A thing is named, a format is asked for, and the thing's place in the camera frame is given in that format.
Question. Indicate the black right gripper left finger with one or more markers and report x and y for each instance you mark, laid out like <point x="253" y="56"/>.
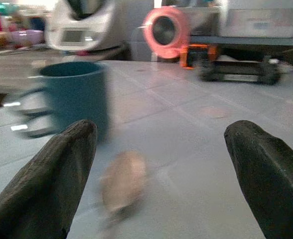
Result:
<point x="49" y="184"/>

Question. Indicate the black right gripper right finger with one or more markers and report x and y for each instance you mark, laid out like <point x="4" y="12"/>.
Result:
<point x="273" y="189"/>

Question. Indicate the blue ceramic mug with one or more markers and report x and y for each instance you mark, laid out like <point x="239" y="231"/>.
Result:
<point x="79" y="97"/>

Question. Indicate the beige oval object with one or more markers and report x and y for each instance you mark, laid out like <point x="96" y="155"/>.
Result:
<point x="124" y="181"/>

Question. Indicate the black flat device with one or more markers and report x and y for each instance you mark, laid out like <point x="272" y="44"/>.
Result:
<point x="238" y="72"/>

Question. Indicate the small purple plastic bowl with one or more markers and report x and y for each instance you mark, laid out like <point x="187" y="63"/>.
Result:
<point x="28" y="36"/>

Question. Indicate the grey shelf board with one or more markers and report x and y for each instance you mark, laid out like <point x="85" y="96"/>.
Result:
<point x="248" y="41"/>

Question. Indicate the orange and black device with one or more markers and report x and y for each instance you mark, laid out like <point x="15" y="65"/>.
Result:
<point x="198" y="53"/>

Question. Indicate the white kitchen appliance with screen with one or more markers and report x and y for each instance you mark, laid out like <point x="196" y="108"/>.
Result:
<point x="86" y="27"/>

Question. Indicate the white plastic storage box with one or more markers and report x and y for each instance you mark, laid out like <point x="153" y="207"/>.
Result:
<point x="263" y="20"/>

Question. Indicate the teal plastic item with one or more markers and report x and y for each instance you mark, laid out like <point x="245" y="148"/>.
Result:
<point x="3" y="7"/>

